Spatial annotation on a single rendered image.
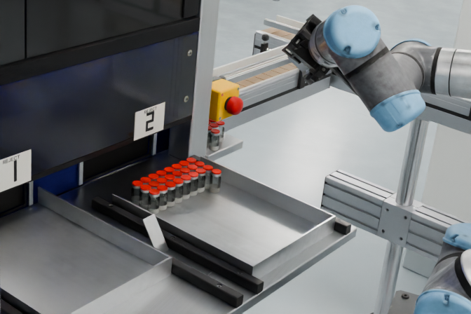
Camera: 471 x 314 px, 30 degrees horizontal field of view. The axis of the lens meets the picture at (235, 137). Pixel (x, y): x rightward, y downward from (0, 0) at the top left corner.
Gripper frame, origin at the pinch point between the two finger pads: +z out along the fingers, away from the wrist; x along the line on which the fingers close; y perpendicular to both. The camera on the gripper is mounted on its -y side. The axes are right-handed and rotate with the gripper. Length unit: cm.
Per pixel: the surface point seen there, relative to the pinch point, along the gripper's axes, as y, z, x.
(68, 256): 13, -1, 54
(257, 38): 9, 106, -19
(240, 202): -7.1, 19.4, 26.6
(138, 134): 17.2, 17.8, 29.0
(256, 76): 4, 71, -4
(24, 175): 28, -1, 47
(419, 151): -45, 83, -19
